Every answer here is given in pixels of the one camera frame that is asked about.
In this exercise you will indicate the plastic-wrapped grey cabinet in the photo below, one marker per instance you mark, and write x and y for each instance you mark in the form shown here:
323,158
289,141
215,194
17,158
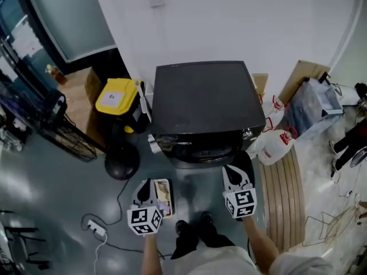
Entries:
312,107

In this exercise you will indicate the plain brown cardboard box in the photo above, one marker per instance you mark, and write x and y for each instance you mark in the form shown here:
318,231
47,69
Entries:
93,84

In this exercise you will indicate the white wall socket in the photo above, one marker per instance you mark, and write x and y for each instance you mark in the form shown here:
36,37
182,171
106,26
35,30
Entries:
156,1

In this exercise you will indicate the white power strip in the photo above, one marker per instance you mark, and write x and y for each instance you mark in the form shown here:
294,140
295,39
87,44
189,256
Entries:
97,227

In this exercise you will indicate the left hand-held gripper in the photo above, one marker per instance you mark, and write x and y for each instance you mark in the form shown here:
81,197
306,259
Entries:
143,219

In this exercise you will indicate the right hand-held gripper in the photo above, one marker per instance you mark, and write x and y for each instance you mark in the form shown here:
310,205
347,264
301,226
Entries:
241,203

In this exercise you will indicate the white stick floor cleaner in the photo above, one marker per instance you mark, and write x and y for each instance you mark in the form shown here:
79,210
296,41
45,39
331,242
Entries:
155,146

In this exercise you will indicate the black framed glass door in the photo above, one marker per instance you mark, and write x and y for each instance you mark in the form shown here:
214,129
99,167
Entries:
17,39

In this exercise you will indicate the beige clothes piece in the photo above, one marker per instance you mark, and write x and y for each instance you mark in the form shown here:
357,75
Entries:
162,190

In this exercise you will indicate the black washing machine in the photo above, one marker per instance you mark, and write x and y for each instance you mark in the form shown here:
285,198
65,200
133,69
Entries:
200,96

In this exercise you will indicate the cream plastic laundry basket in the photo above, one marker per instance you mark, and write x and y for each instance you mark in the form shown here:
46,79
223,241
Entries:
172,196

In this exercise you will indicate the small cardboard sheet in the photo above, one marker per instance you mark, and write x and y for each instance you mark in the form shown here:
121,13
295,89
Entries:
261,82

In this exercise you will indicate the person's right forearm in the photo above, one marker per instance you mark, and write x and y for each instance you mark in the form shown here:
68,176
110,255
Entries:
259,242

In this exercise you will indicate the cluttered coat rack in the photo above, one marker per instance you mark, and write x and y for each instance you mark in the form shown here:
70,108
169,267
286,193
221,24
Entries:
14,125

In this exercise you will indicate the black bin with yellow lid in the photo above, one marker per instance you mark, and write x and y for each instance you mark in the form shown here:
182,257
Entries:
114,96

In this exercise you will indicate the person's black trousers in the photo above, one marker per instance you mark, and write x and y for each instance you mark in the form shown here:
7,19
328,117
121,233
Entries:
186,243

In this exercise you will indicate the wooden slat board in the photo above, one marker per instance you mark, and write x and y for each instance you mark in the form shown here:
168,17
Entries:
284,199

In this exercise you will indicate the person's left forearm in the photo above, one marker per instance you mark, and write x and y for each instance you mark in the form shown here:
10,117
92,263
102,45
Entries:
150,253

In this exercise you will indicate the frosted glass partition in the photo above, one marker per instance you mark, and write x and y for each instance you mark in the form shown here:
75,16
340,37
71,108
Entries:
71,19

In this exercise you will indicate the person's light grey shirt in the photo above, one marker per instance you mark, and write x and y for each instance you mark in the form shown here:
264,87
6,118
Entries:
215,262

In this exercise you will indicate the amber liquid bottle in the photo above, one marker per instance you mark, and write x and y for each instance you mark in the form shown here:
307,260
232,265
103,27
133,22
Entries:
58,76

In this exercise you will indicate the black pedestal fan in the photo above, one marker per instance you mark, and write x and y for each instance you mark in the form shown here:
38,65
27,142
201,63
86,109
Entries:
121,162

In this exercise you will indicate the large cardboard sheet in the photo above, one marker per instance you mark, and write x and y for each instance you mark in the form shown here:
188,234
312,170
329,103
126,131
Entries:
301,73

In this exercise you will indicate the large printed cardboard box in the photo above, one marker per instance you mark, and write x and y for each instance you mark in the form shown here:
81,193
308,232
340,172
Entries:
74,102

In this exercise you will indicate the person's left black shoe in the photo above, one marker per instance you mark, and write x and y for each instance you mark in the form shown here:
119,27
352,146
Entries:
182,227

